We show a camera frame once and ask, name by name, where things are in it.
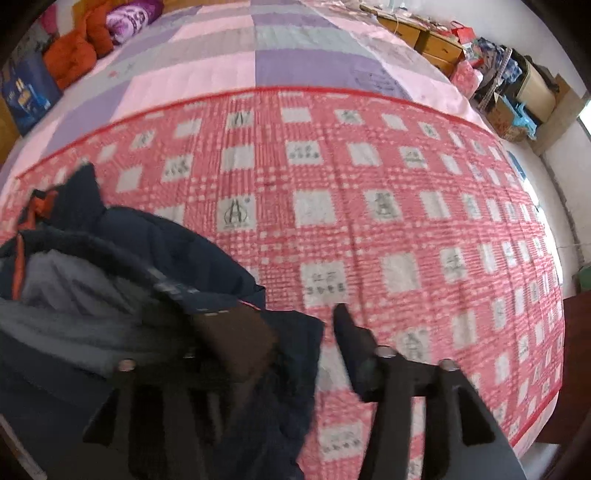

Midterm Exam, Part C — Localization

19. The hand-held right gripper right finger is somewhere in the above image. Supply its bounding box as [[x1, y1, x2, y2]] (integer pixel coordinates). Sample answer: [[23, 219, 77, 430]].
[[333, 303, 529, 480]]

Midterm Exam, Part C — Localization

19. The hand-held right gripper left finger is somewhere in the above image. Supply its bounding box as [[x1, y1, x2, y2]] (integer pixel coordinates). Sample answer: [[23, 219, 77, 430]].
[[82, 302, 280, 480]]

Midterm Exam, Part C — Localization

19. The dark navy jacket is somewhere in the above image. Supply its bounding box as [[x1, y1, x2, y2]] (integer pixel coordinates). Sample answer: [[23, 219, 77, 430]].
[[0, 164, 326, 480]]

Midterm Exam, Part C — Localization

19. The red checked blanket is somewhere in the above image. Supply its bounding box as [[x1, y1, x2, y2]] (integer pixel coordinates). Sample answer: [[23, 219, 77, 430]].
[[0, 87, 568, 480]]

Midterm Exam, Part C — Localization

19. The brown cardboard box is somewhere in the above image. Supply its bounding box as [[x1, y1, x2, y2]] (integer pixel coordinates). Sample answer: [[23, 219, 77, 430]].
[[484, 91, 528, 142]]

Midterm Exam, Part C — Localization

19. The light blue plastic bag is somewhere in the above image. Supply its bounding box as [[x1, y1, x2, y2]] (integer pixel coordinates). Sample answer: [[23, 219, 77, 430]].
[[512, 102, 539, 140]]

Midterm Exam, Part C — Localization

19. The pink cloth bundle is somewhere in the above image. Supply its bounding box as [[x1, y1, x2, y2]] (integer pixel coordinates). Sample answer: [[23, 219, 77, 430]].
[[450, 60, 486, 99]]

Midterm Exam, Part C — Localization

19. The purple pink patchwork bedsheet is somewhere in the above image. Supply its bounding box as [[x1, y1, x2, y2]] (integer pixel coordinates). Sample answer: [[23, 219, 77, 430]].
[[0, 0, 485, 185]]

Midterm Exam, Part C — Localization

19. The wooden headboard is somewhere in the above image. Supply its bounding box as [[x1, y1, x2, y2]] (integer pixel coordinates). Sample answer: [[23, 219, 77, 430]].
[[0, 95, 23, 155]]

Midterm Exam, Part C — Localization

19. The wooden dresser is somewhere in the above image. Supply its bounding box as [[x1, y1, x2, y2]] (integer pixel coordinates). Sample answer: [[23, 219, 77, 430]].
[[360, 4, 465, 75]]

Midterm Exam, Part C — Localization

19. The blue printed box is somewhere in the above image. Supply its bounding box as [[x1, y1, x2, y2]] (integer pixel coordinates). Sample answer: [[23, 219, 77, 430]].
[[0, 51, 64, 137]]

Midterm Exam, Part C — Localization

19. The blue patterned cloth pile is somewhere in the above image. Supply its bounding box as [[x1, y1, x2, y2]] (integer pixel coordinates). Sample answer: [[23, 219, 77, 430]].
[[471, 37, 523, 95]]

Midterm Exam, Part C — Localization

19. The orange quilt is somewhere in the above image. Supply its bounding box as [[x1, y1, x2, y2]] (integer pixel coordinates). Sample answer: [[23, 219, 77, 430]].
[[37, 0, 117, 91]]

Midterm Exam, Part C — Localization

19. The red gift box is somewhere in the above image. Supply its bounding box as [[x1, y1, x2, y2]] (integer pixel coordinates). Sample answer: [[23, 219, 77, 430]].
[[450, 21, 477, 45]]

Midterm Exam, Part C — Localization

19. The purple floral pillow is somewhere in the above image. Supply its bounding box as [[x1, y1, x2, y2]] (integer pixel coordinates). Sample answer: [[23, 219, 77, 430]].
[[105, 0, 165, 46]]

